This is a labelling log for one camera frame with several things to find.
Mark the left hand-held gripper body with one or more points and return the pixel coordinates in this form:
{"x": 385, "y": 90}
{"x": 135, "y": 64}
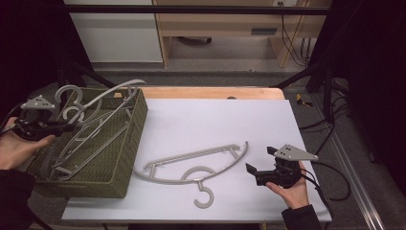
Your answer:
{"x": 36, "y": 103}

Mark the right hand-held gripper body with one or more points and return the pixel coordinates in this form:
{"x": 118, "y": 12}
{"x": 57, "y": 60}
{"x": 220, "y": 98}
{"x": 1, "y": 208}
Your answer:
{"x": 293, "y": 154}

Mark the green woven basket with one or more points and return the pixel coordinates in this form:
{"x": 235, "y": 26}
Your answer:
{"x": 127, "y": 143}

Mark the person's right hand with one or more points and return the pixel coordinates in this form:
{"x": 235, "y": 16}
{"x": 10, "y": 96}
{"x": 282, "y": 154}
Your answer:
{"x": 293, "y": 195}

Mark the person's left hand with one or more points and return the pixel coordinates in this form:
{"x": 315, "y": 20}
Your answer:
{"x": 16, "y": 150}

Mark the yellow and black tool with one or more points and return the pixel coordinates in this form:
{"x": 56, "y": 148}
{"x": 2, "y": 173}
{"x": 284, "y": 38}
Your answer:
{"x": 300, "y": 100}

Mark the white board mat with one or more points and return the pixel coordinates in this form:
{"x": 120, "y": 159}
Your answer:
{"x": 223, "y": 121}

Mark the black curtain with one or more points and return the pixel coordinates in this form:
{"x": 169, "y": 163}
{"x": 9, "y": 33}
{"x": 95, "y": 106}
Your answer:
{"x": 373, "y": 64}
{"x": 28, "y": 48}

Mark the white cabinet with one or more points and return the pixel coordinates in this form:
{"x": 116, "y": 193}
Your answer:
{"x": 118, "y": 38}

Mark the wooden desk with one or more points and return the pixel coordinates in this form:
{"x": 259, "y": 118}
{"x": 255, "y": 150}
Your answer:
{"x": 223, "y": 25}

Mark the black metal crossbar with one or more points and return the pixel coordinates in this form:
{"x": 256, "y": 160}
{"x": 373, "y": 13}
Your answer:
{"x": 191, "y": 9}

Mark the black metal frame stand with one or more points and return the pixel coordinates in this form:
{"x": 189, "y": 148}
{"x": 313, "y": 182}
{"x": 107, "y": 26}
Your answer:
{"x": 79, "y": 72}
{"x": 327, "y": 96}

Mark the aluminium rail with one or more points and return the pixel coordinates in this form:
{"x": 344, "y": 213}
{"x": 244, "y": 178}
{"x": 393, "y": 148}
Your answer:
{"x": 354, "y": 179}

